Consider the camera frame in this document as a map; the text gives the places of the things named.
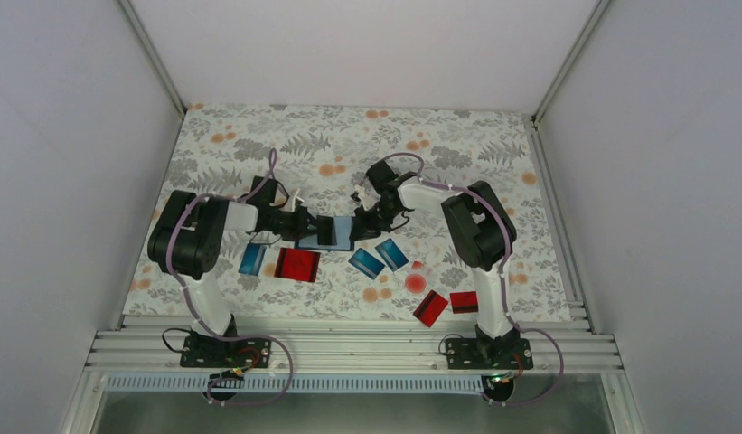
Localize black card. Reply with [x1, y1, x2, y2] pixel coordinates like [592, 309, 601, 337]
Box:
[316, 215, 337, 246]

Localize red card upper stack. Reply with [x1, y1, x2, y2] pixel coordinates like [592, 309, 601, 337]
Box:
[275, 248, 296, 280]

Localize purple cable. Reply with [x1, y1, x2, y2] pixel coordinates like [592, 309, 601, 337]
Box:
[358, 152, 567, 410]
[165, 148, 296, 409]

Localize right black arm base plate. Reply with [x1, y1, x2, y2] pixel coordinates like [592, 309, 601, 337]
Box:
[441, 336, 534, 371]

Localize white card red circle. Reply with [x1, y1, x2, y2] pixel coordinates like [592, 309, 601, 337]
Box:
[404, 260, 429, 295]

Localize blue card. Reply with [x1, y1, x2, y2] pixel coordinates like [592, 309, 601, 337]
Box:
[238, 243, 267, 277]
[348, 248, 385, 280]
[375, 239, 409, 271]

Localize red card far right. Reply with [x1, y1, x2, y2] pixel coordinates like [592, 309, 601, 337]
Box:
[450, 291, 479, 315]

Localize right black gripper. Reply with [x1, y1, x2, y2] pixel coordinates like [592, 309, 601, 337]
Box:
[351, 201, 402, 243]

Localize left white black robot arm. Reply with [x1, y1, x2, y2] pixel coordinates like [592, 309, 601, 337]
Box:
[146, 176, 325, 366]

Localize red card overlapping stack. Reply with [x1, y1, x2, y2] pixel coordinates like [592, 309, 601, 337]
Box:
[292, 250, 321, 283]

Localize red card tilted right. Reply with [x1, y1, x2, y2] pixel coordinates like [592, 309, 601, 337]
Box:
[413, 290, 449, 328]

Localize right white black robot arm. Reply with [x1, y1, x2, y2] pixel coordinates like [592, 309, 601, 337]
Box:
[350, 160, 520, 368]

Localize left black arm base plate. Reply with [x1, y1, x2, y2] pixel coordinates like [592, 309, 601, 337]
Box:
[179, 335, 272, 369]

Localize blue card far left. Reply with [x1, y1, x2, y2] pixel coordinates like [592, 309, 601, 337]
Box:
[238, 243, 267, 277]

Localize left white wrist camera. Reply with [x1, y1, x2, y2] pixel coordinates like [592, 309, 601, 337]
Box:
[285, 189, 304, 212]

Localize dark blue card holder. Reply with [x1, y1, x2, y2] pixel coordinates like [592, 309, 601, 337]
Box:
[295, 216, 354, 251]

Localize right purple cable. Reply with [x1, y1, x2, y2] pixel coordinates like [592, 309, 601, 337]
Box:
[358, 152, 567, 410]

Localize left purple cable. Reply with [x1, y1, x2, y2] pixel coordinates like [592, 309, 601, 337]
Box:
[165, 148, 296, 409]

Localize blue card centre right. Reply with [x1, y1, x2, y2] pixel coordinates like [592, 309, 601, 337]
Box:
[375, 239, 409, 271]

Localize aluminium front rail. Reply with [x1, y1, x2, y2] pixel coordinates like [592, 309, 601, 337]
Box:
[85, 327, 624, 374]

